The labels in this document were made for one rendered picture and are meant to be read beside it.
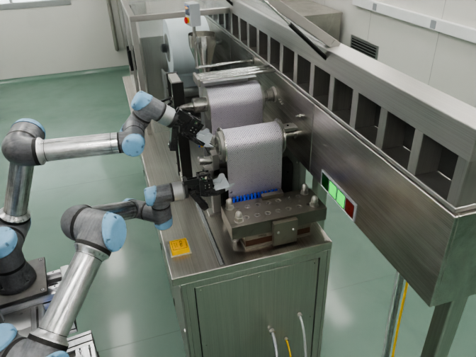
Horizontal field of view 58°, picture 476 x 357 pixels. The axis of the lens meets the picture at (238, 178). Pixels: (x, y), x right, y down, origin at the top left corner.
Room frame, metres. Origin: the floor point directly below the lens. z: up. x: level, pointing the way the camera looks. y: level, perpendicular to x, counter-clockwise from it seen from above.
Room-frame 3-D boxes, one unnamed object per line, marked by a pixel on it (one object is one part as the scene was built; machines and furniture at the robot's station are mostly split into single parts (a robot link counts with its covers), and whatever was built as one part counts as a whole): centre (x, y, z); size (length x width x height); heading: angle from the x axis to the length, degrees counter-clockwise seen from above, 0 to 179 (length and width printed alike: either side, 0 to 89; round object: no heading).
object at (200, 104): (1.80, 0.16, 1.33); 0.06 x 0.06 x 0.06; 16
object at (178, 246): (1.35, 0.25, 0.91); 0.07 x 0.07 x 0.02; 16
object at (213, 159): (1.59, 0.11, 1.05); 0.06 x 0.05 x 0.31; 106
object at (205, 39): (2.29, 0.16, 1.50); 0.14 x 0.14 x 0.06
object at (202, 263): (2.48, 0.29, 0.88); 2.52 x 0.66 x 0.04; 16
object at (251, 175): (1.54, -0.07, 1.12); 0.23 x 0.01 x 0.18; 106
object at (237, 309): (2.48, 0.27, 0.43); 2.52 x 0.64 x 0.86; 16
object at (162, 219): (1.44, 0.33, 1.01); 0.11 x 0.08 x 0.11; 67
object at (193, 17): (2.10, 0.19, 1.66); 0.07 x 0.07 x 0.10; 26
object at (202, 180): (1.47, 0.16, 1.12); 0.12 x 0.08 x 0.09; 106
